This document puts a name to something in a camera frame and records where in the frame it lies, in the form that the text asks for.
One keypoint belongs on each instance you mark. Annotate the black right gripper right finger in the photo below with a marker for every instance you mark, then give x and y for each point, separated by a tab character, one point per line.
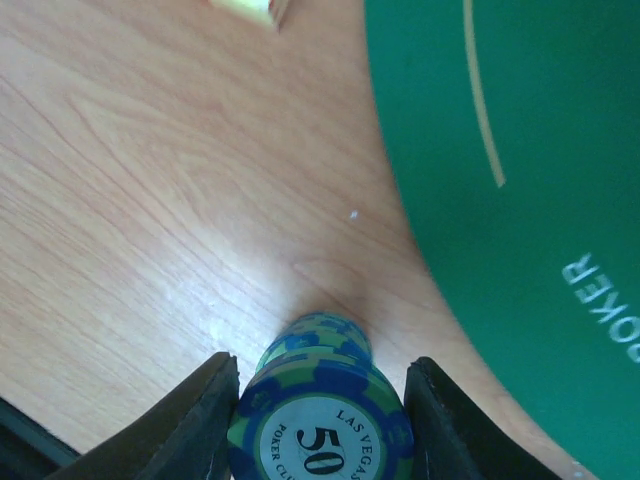
454	438

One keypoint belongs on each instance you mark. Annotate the red playing card deck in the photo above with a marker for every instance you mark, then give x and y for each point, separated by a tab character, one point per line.
266	13

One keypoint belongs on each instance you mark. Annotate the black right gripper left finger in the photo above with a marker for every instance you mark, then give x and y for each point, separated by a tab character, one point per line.
183	436

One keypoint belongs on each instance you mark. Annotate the blue 50 chip stack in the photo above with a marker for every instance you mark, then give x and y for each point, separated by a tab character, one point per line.
318	408

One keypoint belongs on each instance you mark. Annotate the round green poker mat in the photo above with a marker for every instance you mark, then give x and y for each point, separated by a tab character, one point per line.
512	128

